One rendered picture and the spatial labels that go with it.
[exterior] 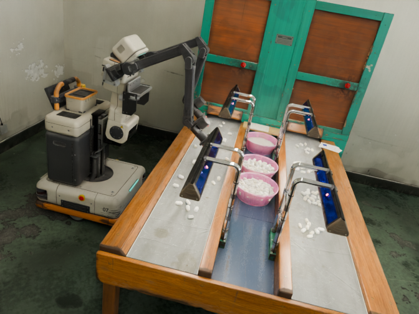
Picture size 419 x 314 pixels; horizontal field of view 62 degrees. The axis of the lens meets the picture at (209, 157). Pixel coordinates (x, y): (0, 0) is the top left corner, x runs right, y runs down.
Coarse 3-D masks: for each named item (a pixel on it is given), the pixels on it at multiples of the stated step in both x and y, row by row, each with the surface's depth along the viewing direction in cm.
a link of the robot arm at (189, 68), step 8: (192, 64) 210; (192, 72) 206; (192, 80) 209; (192, 88) 211; (192, 96) 213; (184, 104) 216; (192, 104) 215; (184, 112) 217; (192, 112) 218; (184, 120) 219; (192, 120) 221
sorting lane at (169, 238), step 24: (216, 120) 299; (192, 144) 248; (216, 168) 222; (168, 192) 189; (216, 192) 197; (168, 216) 170; (144, 240) 152; (168, 240) 154; (192, 240) 157; (168, 264) 142; (192, 264) 144
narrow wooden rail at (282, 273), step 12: (276, 180) 228; (276, 204) 201; (288, 216) 182; (288, 228) 173; (288, 240) 164; (276, 252) 163; (288, 252) 156; (276, 264) 155; (288, 264) 150; (276, 276) 149; (288, 276) 143; (276, 288) 142; (288, 288) 137
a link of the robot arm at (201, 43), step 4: (200, 36) 245; (188, 40) 242; (192, 40) 241; (196, 40) 239; (200, 40) 239; (176, 44) 246; (188, 44) 243; (192, 44) 242; (196, 44) 241; (200, 44) 240; (204, 44) 239; (168, 48) 247; (200, 48) 241; (208, 48) 245; (148, 52) 248; (152, 52) 248; (156, 52) 247; (208, 52) 247; (148, 56) 249
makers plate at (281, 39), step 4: (276, 36) 267; (280, 36) 266; (284, 36) 266; (288, 36) 265; (276, 40) 268; (280, 40) 268; (284, 40) 267; (288, 40) 267; (292, 40) 266; (284, 44) 268; (288, 44) 268
